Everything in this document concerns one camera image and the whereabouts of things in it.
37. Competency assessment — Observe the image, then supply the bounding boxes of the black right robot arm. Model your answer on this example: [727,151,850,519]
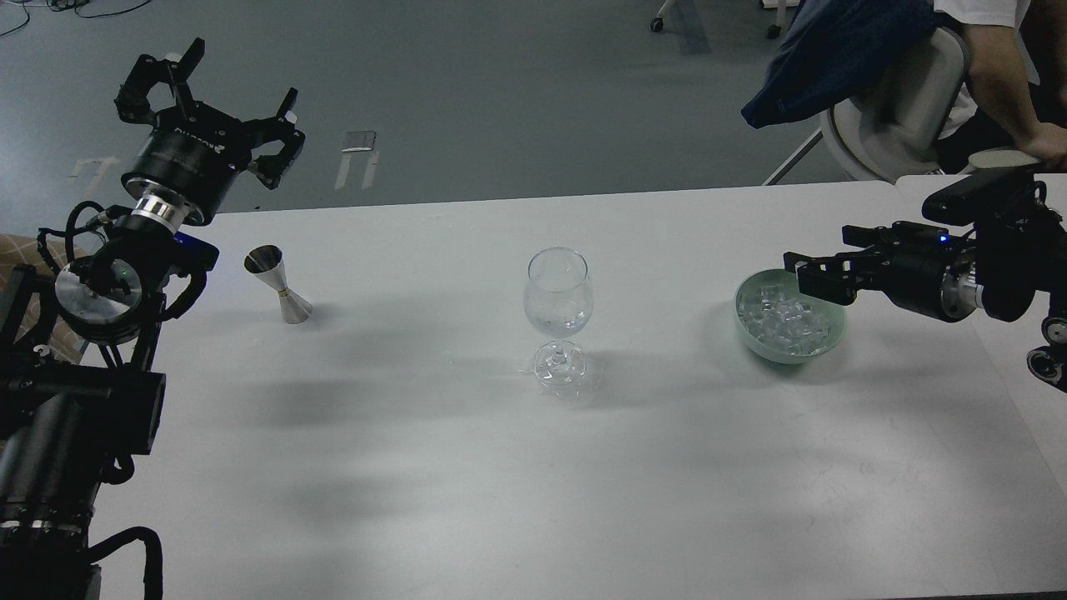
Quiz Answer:
[784,165,1066,390]

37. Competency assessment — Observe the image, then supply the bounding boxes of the person's hand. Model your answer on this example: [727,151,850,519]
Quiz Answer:
[1014,122,1066,173]

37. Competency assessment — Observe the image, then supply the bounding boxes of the beige checkered sofa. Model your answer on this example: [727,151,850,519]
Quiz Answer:
[0,232,93,368]

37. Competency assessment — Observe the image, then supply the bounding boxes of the green bowl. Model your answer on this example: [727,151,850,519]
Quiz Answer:
[733,269,847,365]

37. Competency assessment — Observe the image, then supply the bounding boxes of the grey office chair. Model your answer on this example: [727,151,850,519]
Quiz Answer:
[760,25,1044,186]

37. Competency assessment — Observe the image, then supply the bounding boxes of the pile of ice cubes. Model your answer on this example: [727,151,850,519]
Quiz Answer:
[737,283,834,357]

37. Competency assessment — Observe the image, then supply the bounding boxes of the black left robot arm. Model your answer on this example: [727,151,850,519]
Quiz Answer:
[1,38,305,599]

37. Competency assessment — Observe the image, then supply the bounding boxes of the clear wine glass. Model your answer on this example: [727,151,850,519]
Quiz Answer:
[523,247,598,398]

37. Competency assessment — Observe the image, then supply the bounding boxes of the black floor cables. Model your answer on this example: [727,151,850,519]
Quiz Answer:
[0,0,155,38]

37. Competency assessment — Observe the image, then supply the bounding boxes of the person in white shirt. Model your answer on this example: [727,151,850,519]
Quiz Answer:
[934,1,1066,174]

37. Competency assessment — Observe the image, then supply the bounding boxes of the dark blue jacket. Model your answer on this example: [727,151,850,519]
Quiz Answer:
[742,1,950,129]

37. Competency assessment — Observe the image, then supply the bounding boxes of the steel cocktail jigger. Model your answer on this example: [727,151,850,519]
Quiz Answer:
[243,244,313,323]

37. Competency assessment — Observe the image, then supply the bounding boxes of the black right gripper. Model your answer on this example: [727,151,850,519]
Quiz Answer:
[784,221,980,323]

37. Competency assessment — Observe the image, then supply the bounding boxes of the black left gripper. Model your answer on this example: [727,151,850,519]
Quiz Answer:
[114,37,306,228]

